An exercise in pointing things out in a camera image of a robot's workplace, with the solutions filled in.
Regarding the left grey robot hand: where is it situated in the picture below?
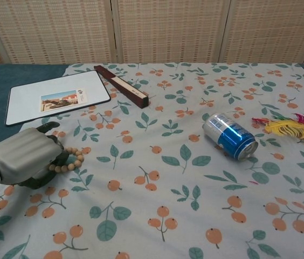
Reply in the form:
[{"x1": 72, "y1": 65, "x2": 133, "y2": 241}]
[{"x1": 0, "y1": 121, "x2": 70, "y2": 190}]

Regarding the wooden bead bracelet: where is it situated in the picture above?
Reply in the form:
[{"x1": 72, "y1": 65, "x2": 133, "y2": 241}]
[{"x1": 48, "y1": 146, "x2": 85, "y2": 174}]

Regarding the landscape photo postcard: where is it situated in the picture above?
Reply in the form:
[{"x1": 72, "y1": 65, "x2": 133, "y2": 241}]
[{"x1": 39, "y1": 90, "x2": 88, "y2": 113}]

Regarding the white rectangular board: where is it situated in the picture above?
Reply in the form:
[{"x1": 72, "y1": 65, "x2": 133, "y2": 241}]
[{"x1": 5, "y1": 70, "x2": 112, "y2": 127}]

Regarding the dark red folded fan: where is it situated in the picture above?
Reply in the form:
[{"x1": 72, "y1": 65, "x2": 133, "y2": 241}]
[{"x1": 93, "y1": 65, "x2": 151, "y2": 109}]

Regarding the floral print tablecloth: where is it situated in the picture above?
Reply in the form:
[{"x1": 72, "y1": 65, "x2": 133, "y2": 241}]
[{"x1": 0, "y1": 62, "x2": 304, "y2": 259}]

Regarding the blue silver soda can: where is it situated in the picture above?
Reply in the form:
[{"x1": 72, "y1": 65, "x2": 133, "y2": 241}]
[{"x1": 202, "y1": 112, "x2": 259, "y2": 162}]

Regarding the colourful feather shuttlecock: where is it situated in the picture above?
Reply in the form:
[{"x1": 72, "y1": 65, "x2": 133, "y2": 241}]
[{"x1": 251, "y1": 113, "x2": 304, "y2": 140}]

